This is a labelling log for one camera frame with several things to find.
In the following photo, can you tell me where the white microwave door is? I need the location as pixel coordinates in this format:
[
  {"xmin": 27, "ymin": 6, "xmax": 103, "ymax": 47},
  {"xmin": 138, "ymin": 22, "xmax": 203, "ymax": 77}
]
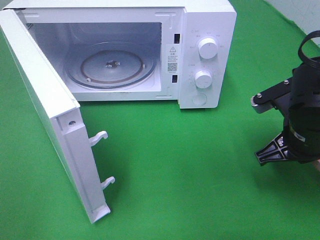
[{"xmin": 0, "ymin": 9, "xmax": 115, "ymax": 223}]

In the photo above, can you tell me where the white timer knob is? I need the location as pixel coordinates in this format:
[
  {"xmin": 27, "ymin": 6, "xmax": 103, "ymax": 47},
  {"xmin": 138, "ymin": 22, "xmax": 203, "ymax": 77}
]
[{"xmin": 194, "ymin": 70, "xmax": 213, "ymax": 89}]

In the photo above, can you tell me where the white microwave oven body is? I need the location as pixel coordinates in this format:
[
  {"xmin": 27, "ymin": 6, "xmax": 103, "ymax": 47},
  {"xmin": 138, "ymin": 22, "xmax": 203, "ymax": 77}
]
[{"xmin": 1, "ymin": 0, "xmax": 237, "ymax": 109}]

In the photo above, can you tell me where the glass microwave turntable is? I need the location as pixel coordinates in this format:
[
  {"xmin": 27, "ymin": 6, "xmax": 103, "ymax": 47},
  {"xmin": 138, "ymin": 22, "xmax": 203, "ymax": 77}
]
[{"xmin": 64, "ymin": 41, "xmax": 158, "ymax": 90}]

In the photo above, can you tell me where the green table cloth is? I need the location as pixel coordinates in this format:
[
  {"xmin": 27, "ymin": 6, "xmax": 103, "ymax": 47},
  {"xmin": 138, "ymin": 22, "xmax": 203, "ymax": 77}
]
[{"xmin": 0, "ymin": 0, "xmax": 320, "ymax": 240}]

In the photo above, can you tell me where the upper white power knob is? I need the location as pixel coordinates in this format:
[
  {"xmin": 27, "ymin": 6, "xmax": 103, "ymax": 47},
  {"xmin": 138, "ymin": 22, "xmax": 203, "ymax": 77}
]
[{"xmin": 197, "ymin": 37, "xmax": 218, "ymax": 60}]

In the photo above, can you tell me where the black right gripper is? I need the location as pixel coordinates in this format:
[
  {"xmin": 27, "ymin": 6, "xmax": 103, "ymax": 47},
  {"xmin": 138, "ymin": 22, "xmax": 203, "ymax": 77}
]
[{"xmin": 255, "ymin": 104, "xmax": 320, "ymax": 166}]

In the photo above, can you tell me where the round white door release button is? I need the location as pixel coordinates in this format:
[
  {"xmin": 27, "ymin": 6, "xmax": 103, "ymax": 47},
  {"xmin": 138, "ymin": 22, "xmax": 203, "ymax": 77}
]
[{"xmin": 192, "ymin": 93, "xmax": 207, "ymax": 106}]

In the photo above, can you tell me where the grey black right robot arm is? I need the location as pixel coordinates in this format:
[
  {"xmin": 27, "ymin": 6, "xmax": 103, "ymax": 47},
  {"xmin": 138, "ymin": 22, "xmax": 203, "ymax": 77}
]
[{"xmin": 250, "ymin": 63, "xmax": 320, "ymax": 166}]

